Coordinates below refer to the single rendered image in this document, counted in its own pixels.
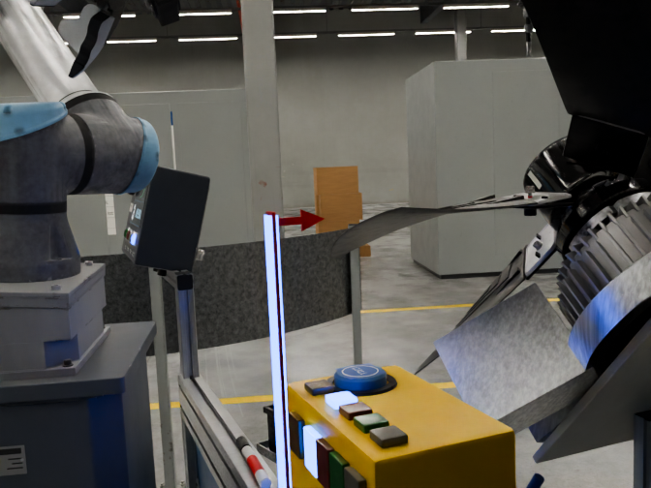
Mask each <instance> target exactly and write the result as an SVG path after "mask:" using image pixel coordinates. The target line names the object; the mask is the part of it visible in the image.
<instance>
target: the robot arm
mask: <svg viewBox="0 0 651 488"><path fill-rule="evenodd" d="M60 1H62V0H0V43H1V45H2V46H3V48H4V49H5V50H6V51H7V53H8V55H9V56H10V58H11V59H12V61H13V62H14V64H15V66H16V68H17V69H18V71H19V72H20V74H21V76H22V77H23V79H24V80H25V82H26V83H27V85H28V87H29V88H30V90H31V91H32V93H33V94H34V96H35V98H36V99H37V101H38V102H34V103H9V104H0V283H33V282H44V281H53V280H59V279H65V278H69V277H73V276H76V275H78V274H79V273H80V254H79V251H78V246H77V244H76V241H75V239H74V236H73V233H72V230H71V227H70V225H69V222H68V218H67V195H100V194H115V195H123V194H125V193H135V192H138V191H140V190H142V189H143V188H145V187H146V186H147V185H148V184H149V183H150V181H151V180H152V178H153V176H154V174H155V172H156V169H157V166H158V162H159V152H160V149H159V140H158V137H157V134H156V132H155V130H154V128H153V127H152V125H151V124H150V123H149V122H147V121H145V120H143V119H140V118H139V117H133V118H130V117H129V116H127V115H126V113H125V112H124V111H123V109H122V108H121V106H120V105H119V104H118V102H117V101H116V100H115V99H114V98H113V97H112V96H111V95H110V94H107V93H105V92H100V91H98V90H97V89H96V88H95V86H94V85H93V83H92V82H91V80H90V79H89V77H88V76H87V74H86V73H85V71H84V70H85V69H86V68H87V67H88V66H89V65H90V64H91V62H92V61H93V60H94V59H95V58H96V56H97V55H98V54H99V52H100V51H101V49H102V48H103V46H105V45H106V44H107V42H108V40H109V38H110V36H111V35H112V33H113V32H114V30H115V28H116V27H117V25H118V23H119V21H120V19H121V17H122V15H123V12H124V8H125V4H126V2H127V0H90V1H92V2H94V3H96V2H97V6H98V7H99V8H101V10H100V9H99V8H98V7H97V6H95V5H93V4H88V5H86V6H84V8H83V9H82V12H81V14H80V16H79V18H77V19H63V20H61V22H60V24H59V27H58V31H59V34H60V35H59V34H58V32H57V31H56V30H55V28H54V27H53V25H52V24H51V22H50V21H49V19H48V18H47V16H46V14H45V13H44V12H43V9H44V7H54V6H55V5H57V4H58V3H59V2H60ZM147 2H148V5H149V9H150V10H151V12H152V14H153V15H154V16H155V18H158V20H159V22H160V24H161V26H166V25H168V24H171V23H174V22H177V21H179V20H180V17H179V11H180V8H181V7H180V2H179V0H147ZM60 36H61V37H62V38H63V39H64V40H65V41H66V42H67V43H68V44H69V45H70V46H71V47H72V48H73V49H74V50H75V51H76V52H77V53H78V55H77V58H75V57H74V55H73V54H72V53H71V52H70V50H69V49H68V47H67V46H66V44H65V43H64V41H63V40H62V38H61V37H60Z"/></svg>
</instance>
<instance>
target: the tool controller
mask: <svg viewBox="0 0 651 488"><path fill-rule="evenodd" d="M209 183H210V178H209V177H208V176H204V175H199V174H195V173H191V172H186V171H182V170H177V169H173V168H165V167H160V166H157V169H156V172H155V174H154V176H153V178H152V180H151V181H150V183H149V184H148V185H147V186H146V187H145V188H143V189H142V190H140V191H138V192H135V193H128V194H129V195H131V196H132V201H131V206H130V211H129V216H128V221H127V226H126V229H127V228H130V229H131V230H132V232H133V231H134V232H135V234H136V232H137V233H138V240H137V244H136V247H134V246H133V244H131V242H128V240H126V238H125V237H124V240H123V245H122V251H123V253H124V254H125V255H126V256H127V257H128V258H129V259H130V260H131V261H132V262H133V263H134V264H135V265H138V266H144V267H150V268H153V271H155V272H157V275H159V276H167V270H168V271H175V270H178V271H179V272H181V270H188V271H190V272H192V271H193V266H194V263H195V262H196V260H203V257H204V250H201V249H200V248H198V244H199V239H200V235H201V229H202V220H203V217H204V211H205V206H206V201H207V196H208V192H209V190H210V189H209ZM135 199H137V200H138V202H137V207H136V212H135V217H134V222H133V223H132V224H131V223H130V222H131V217H132V212H133V207H134V202H135Z"/></svg>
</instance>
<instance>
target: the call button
mask: <svg viewBox="0 0 651 488"><path fill-rule="evenodd" d="M335 370H337V371H336V372H335V374H334V385H335V386H336V387H338V388H341V389H345V390H352V391H364V390H373V389H377V388H381V387H383V386H385V385H387V372H386V371H385V370H384V369H383V368H381V367H378V366H375V365H372V364H370V363H366V364H358V365H350V366H345V367H342V368H337V369H335Z"/></svg>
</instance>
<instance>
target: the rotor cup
mask: <svg viewBox="0 0 651 488"><path fill-rule="evenodd" d="M566 140H567V137H562V138H560V139H558V140H556V141H554V142H552V143H551V144H549V145H548V146H547V147H546V148H545V149H544V150H543V151H542V152H541V153H539V154H538V155H537V157H536V158H535V159H534V160H533V161H532V163H531V164H530V166H529V167H528V168H527V170H526V172H525V175H524V179H523V187H524V190H525V192H526V188H525V187H526V186H535V192H537V193H567V194H570V195H572V197H571V198H565V199H560V200H556V201H553V202H573V203H575V206H566V207H554V208H542V209H538V210H539V211H540V213H541V214H542V216H543V217H544V218H545V220H546V221H547V222H548V223H549V225H550V226H551V227H552V228H553V229H554V230H555V231H558V234H557V237H556V249H557V252H558V253H559V255H560V256H561V257H562V259H563V260H565V259H567V257H566V256H565V254H567V253H568V252H569V251H570V249H569V246H570V244H571V242H572V240H573V239H574V236H575V235H576V234H577V232H578V231H579V230H580V229H581V228H582V227H583V226H584V225H585V224H586V223H587V222H588V221H589V220H590V219H591V218H592V217H593V216H595V215H596V214H597V213H598V212H600V211H601V210H603V209H604V208H606V207H607V206H613V205H614V204H615V202H616V201H617V200H619V199H621V198H625V197H627V196H630V195H633V194H637V193H643V192H651V180H649V179H646V178H631V176H628V175H625V174H621V173H618V172H615V171H611V170H608V169H605V168H599V167H596V166H593V165H589V164H586V163H583V162H580V161H577V160H574V159H571V158H567V157H564V156H563V152H564V148H565V144H566ZM530 170H531V172H532V173H533V174H534V175H535V177H536V178H537V179H538V180H539V182H540V183H541V184H542V186H541V187H540V188H538V187H537V186H536V184H535V183H534V182H533V180H532V179H531V178H530V177H529V175H528V173H529V171H530Z"/></svg>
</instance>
